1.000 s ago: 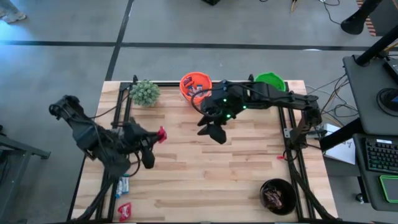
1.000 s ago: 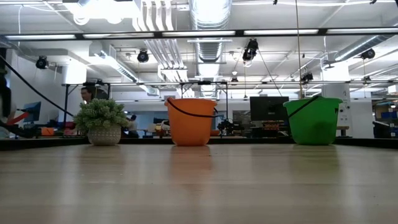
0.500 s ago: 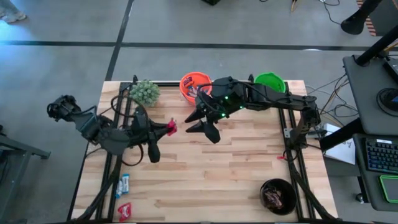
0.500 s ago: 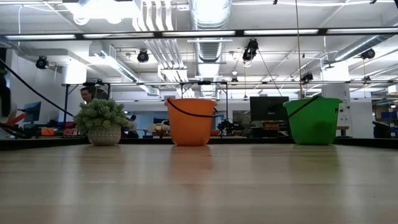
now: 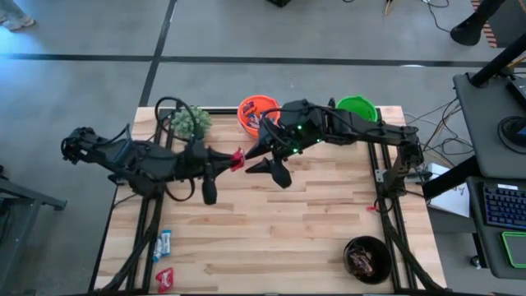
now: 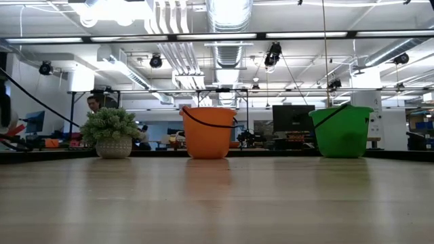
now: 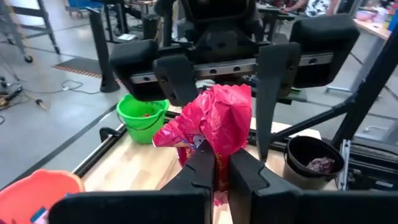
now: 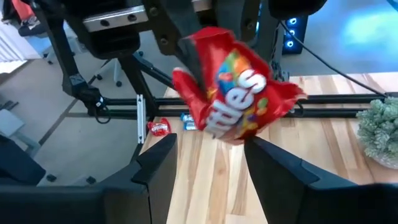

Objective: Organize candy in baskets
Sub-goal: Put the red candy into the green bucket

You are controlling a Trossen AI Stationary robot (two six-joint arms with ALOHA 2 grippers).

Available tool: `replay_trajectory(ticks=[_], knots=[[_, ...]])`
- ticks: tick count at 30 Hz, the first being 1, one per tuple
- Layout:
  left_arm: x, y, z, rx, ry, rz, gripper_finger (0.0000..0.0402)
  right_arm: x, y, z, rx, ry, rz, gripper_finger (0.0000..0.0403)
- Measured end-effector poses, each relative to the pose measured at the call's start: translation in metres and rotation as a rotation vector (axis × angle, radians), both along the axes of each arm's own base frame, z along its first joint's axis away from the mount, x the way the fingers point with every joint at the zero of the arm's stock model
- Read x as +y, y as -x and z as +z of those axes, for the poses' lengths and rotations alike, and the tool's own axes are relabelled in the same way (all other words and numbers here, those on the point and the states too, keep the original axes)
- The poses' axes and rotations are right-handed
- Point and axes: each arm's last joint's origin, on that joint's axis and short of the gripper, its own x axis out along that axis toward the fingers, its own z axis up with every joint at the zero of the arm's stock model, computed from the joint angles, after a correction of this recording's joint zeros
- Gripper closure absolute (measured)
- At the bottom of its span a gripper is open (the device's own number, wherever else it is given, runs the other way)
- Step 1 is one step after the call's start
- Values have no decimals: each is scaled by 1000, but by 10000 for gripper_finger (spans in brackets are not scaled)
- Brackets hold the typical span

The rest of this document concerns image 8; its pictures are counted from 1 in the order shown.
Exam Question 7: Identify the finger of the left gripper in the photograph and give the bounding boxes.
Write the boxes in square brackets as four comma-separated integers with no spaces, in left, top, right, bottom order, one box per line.
[214,0,262,44]
[144,0,208,95]

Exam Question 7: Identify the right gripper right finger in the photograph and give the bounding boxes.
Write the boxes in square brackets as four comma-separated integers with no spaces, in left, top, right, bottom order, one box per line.
[244,136,398,224]

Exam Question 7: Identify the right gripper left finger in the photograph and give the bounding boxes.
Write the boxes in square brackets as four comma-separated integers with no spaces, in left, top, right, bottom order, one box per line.
[0,133,178,224]

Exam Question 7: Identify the red Skittles candy bag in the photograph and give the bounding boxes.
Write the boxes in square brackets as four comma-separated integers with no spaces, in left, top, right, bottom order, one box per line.
[172,26,307,146]
[147,117,172,138]

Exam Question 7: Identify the office chair wheeled base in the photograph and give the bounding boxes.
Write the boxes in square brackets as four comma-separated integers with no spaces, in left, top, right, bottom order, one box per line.
[43,37,124,88]

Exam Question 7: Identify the black computer tower blue lights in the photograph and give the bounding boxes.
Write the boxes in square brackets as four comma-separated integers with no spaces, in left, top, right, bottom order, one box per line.
[282,14,309,56]

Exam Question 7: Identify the green plant in white pot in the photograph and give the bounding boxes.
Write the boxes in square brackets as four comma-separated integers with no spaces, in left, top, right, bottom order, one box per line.
[356,96,398,170]

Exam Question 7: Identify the grey metal side table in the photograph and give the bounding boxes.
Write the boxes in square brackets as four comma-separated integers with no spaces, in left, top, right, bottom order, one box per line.
[0,99,42,151]

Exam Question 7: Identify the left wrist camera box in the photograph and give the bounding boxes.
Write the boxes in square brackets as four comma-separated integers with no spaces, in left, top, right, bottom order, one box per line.
[269,0,328,20]

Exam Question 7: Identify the silver frame bracket plate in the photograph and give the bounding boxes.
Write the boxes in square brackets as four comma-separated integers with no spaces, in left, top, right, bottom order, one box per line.
[136,94,147,144]

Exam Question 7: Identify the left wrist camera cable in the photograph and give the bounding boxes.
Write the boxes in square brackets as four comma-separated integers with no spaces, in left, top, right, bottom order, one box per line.
[279,19,389,98]

